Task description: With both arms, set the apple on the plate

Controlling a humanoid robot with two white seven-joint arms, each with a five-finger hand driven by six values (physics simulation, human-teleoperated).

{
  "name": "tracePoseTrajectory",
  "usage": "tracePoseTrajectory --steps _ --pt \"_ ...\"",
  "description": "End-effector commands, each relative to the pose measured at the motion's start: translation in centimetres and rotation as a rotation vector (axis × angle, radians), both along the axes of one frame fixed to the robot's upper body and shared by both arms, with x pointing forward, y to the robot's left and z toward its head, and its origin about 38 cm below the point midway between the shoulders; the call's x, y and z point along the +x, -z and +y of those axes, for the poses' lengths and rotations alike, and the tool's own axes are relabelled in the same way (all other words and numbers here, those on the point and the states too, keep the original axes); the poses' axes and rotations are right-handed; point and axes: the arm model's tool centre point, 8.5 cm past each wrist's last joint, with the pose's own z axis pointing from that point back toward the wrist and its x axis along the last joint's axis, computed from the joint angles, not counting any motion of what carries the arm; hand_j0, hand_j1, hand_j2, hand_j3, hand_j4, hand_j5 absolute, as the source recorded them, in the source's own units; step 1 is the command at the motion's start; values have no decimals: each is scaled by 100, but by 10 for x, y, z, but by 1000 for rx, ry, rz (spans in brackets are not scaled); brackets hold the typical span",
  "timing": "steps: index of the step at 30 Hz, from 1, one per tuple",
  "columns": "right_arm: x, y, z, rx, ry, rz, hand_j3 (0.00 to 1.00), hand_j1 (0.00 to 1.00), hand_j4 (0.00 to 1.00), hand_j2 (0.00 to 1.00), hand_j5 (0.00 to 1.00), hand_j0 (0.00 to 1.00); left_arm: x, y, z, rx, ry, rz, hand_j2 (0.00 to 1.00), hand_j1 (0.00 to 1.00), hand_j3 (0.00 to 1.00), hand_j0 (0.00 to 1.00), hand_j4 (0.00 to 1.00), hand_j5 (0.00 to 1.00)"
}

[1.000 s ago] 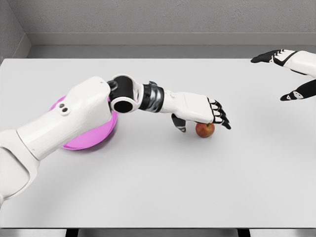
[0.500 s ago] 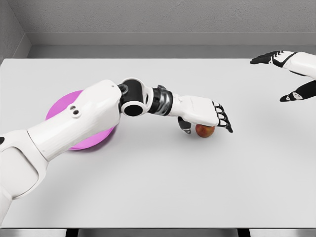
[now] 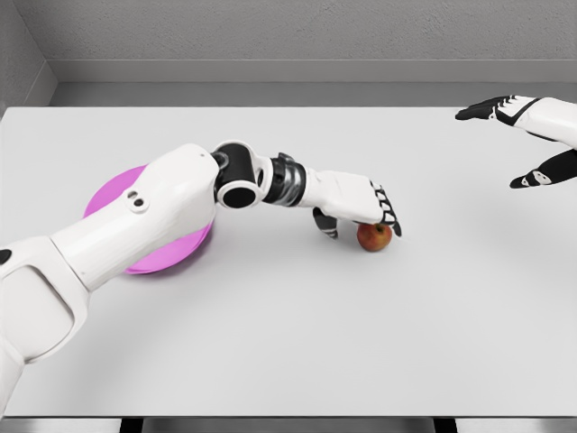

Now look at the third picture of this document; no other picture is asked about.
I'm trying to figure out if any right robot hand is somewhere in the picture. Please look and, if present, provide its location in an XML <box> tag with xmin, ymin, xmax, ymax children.
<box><xmin>454</xmin><ymin>95</ymin><xmax>577</xmax><ymax>190</ymax></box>

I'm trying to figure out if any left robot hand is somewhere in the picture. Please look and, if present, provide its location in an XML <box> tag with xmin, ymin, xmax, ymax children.
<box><xmin>311</xmin><ymin>170</ymin><xmax>403</xmax><ymax>241</ymax></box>

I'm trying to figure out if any red apple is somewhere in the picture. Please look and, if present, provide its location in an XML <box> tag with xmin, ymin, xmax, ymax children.
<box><xmin>356</xmin><ymin>222</ymin><xmax>393</xmax><ymax>253</ymax></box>

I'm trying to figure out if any pink plate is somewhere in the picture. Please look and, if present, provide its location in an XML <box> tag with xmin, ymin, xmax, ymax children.
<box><xmin>85</xmin><ymin>164</ymin><xmax>213</xmax><ymax>275</ymax></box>

